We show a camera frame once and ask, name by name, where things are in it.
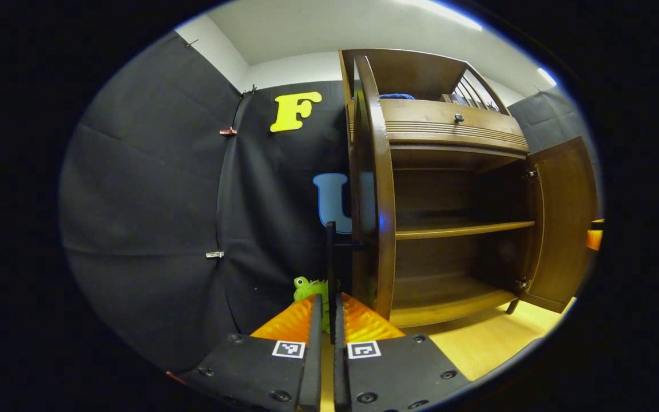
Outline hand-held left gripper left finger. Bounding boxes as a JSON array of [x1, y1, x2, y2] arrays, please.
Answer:
[[184, 294, 324, 412]]

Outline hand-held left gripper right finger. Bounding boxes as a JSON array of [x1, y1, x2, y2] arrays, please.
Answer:
[[332, 292, 470, 412]]

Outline wooden shoe cabinet door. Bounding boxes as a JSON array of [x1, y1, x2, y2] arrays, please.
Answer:
[[350, 56, 397, 321], [521, 136, 600, 314]]

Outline wooden double-door shoe cabinet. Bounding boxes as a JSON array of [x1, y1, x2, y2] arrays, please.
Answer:
[[338, 49, 600, 330]]

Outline wooden cabinet shelf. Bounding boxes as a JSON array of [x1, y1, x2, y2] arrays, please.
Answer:
[[395, 220, 536, 240]]

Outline wooden cabinet drawer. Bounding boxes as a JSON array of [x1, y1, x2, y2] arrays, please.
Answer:
[[381, 98, 529, 154]]

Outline green frog plush toy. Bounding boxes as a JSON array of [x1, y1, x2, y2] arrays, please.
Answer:
[[293, 276, 330, 334]]

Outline black backdrop cloth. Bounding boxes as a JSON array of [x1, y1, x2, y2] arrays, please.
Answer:
[[58, 31, 599, 373]]

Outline black door handle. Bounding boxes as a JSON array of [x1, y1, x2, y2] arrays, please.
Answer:
[[325, 221, 367, 330]]

